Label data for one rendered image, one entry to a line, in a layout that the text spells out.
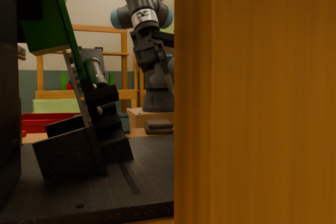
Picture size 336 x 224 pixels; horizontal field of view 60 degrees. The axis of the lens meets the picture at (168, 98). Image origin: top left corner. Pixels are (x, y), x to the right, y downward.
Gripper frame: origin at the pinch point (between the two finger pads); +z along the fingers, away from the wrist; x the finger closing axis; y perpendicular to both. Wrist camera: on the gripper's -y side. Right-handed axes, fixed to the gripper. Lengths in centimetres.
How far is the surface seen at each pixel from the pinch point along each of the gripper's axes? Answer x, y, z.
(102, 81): 21.5, 13.0, 1.0
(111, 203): 39.0, 10.7, 24.4
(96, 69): 20.5, 13.9, -2.4
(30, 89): -425, 266, -222
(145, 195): 36.3, 7.0, 24.6
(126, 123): -3.1, 15.1, 4.8
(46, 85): -435, 239, -225
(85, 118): 33.9, 13.5, 11.6
